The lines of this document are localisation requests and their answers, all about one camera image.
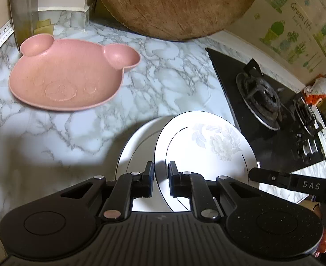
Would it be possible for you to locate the green plant wall poster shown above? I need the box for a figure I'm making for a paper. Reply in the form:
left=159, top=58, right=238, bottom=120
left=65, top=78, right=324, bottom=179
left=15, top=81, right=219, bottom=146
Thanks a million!
left=256, top=0, right=326, bottom=75

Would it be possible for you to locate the plain white plate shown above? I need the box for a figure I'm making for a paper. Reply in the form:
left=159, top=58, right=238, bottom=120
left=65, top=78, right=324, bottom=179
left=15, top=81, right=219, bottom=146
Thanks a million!
left=115, top=115, right=175, bottom=212

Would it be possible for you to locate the pink bear-shaped plate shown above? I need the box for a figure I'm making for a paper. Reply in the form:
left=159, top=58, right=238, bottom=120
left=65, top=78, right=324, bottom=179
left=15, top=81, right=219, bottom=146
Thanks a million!
left=8, top=34, right=141, bottom=112

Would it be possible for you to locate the white floral plate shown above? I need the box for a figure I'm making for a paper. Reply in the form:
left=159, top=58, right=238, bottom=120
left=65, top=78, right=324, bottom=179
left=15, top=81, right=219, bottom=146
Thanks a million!
left=154, top=111, right=259, bottom=212

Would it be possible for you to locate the round wooden cutting board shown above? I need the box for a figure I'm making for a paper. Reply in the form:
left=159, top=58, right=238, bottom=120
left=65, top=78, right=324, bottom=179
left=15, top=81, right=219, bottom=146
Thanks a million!
left=94, top=0, right=262, bottom=41

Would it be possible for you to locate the person's right hand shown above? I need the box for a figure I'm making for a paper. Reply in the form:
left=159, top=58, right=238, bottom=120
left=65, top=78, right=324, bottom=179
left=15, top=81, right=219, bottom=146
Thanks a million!
left=307, top=199, right=326, bottom=259

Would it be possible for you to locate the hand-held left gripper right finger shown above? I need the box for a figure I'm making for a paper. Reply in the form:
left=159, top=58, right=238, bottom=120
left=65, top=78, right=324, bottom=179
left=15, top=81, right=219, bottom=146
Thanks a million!
left=167, top=161, right=259, bottom=222

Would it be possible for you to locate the white plastic bag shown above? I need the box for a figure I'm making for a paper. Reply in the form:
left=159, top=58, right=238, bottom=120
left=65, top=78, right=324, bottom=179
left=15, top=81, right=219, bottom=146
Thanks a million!
left=303, top=78, right=326, bottom=104

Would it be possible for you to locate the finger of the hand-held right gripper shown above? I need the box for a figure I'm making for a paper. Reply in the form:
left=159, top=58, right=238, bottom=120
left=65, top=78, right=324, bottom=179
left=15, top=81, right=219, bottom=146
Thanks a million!
left=248, top=167, right=293, bottom=192

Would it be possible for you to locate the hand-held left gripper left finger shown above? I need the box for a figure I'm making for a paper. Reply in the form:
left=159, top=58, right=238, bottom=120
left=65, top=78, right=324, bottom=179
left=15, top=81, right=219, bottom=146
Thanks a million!
left=60, top=161, right=155, bottom=223

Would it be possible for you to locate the black glass gas stove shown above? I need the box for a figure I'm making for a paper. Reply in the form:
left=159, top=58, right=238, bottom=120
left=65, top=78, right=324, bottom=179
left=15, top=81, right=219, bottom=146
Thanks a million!
left=206, top=47, right=326, bottom=175

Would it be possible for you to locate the clear tinted jar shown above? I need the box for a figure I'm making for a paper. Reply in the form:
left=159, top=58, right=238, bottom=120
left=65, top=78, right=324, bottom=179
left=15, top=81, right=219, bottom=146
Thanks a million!
left=9, top=0, right=55, bottom=54

